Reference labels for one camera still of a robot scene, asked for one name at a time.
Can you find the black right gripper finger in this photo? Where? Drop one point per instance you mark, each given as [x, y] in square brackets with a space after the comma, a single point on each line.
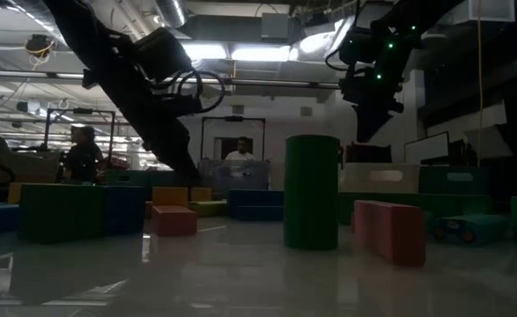
[368, 125]

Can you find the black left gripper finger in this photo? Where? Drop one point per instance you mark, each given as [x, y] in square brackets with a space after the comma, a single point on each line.
[174, 154]

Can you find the blue plastic bin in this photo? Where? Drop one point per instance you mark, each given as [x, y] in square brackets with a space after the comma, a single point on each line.
[161, 178]

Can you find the black monitor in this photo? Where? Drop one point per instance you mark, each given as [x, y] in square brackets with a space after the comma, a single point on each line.
[368, 153]

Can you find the yellow cube block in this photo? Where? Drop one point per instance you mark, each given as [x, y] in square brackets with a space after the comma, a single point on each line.
[170, 196]

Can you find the yellow rectangular block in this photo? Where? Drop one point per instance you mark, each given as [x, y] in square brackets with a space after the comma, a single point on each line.
[201, 194]

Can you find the teal plastic bin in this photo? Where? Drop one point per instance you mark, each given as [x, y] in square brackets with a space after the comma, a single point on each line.
[126, 177]

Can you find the white board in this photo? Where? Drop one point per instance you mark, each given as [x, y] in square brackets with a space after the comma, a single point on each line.
[426, 149]

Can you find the grey plastic bin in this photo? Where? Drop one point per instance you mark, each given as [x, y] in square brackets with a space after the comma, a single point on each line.
[234, 176]

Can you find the lime green block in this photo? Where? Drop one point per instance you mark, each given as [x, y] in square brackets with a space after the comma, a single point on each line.
[207, 208]

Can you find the person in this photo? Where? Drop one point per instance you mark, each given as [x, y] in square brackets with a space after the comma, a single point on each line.
[82, 158]
[239, 152]

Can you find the green cylinder block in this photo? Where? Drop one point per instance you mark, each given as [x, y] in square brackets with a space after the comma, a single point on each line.
[311, 193]

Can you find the ceiling pipe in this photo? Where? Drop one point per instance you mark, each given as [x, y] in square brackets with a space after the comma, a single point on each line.
[280, 82]

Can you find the green plastic bin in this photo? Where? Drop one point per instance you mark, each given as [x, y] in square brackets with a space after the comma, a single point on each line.
[454, 180]

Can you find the grey ceiling box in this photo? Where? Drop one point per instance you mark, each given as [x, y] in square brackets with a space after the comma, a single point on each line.
[274, 25]

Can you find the ceiling light panel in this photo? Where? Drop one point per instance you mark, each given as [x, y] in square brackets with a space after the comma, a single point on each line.
[260, 53]

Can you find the teal block with print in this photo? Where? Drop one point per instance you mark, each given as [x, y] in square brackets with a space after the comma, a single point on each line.
[471, 229]

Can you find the beige chair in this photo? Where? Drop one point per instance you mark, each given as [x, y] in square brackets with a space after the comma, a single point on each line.
[2, 158]

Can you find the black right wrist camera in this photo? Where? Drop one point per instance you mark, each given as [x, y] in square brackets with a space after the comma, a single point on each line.
[356, 46]

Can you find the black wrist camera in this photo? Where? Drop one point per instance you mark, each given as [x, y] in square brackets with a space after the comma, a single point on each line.
[161, 53]
[356, 46]

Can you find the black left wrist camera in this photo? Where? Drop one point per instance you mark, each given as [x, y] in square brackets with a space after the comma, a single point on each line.
[161, 53]

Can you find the silver air duct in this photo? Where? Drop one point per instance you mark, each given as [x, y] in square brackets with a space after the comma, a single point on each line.
[170, 11]

